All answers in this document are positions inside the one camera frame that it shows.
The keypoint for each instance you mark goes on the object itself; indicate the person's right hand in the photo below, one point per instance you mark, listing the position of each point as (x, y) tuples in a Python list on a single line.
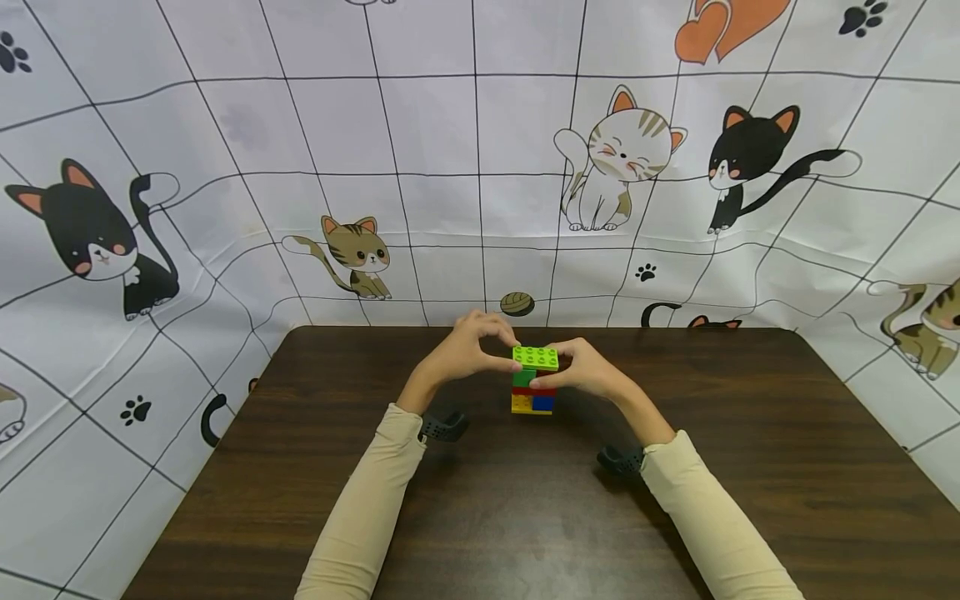
[(595, 370)]

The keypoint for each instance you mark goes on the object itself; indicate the person's left hand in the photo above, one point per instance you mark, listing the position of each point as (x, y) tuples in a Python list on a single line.
[(457, 354)]

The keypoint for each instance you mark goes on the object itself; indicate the person's right thumb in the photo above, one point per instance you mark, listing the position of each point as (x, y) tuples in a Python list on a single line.
[(551, 381)]

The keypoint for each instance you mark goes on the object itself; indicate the person's right index finger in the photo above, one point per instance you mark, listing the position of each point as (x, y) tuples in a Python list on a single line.
[(568, 346)]

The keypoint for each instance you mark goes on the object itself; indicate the person's left index finger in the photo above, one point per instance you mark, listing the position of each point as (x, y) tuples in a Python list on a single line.
[(495, 328)]

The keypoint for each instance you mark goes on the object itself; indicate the person's left thumb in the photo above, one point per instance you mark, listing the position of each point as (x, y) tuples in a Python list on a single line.
[(501, 364)]

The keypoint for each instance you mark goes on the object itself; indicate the person's left fingers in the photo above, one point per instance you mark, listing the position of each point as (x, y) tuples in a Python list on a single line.
[(484, 315)]

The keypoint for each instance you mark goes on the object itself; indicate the lime green toy brick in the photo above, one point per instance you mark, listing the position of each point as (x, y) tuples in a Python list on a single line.
[(535, 358)]

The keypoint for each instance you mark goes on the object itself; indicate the person's right forearm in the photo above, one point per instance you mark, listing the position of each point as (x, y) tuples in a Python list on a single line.
[(705, 505)]

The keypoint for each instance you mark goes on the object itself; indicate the person's left forearm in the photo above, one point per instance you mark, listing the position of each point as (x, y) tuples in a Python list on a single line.
[(371, 502)]

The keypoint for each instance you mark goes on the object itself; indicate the blue toy brick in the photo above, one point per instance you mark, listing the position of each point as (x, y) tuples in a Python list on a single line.
[(543, 403)]

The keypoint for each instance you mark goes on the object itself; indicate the dark green toy brick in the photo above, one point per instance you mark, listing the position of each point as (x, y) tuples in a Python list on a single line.
[(523, 378)]

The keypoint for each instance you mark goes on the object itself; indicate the red toy brick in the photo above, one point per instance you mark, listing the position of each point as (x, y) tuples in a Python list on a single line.
[(523, 391)]

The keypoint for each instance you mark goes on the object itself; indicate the thin yellow toy plate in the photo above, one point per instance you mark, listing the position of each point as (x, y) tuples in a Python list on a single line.
[(534, 412)]

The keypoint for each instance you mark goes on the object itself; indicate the yellow toy brick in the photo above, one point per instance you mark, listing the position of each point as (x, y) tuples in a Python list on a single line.
[(520, 402)]

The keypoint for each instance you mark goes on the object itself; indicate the black wrist band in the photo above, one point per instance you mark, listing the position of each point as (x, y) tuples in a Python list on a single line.
[(619, 461), (447, 427)]

